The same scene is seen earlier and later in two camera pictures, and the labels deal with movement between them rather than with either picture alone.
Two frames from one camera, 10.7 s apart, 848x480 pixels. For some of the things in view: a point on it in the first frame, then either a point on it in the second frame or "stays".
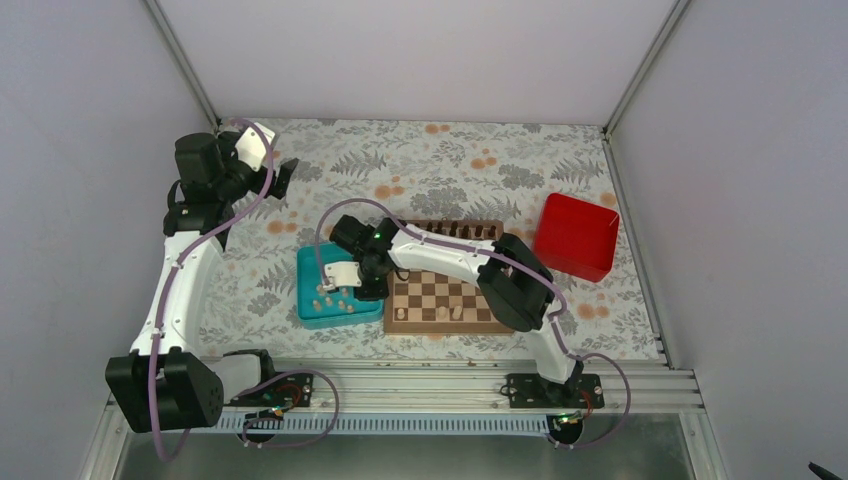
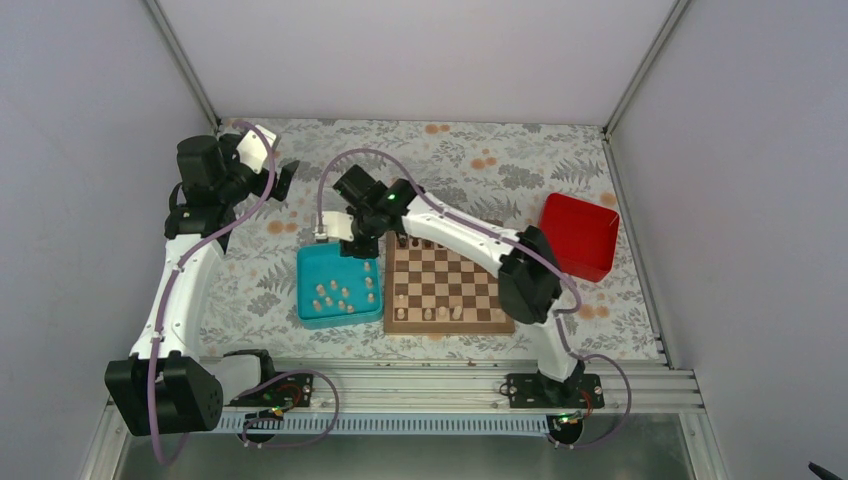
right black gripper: x=376 y=292 to x=369 y=251
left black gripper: x=280 y=185 stays
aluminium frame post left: x=182 y=61 stays
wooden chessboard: x=439 y=301 stays
